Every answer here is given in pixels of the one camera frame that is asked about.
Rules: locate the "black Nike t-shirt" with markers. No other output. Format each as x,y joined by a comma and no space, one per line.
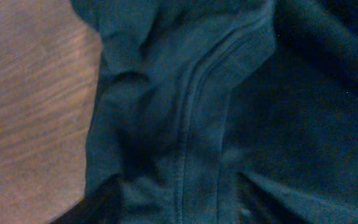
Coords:
222,112

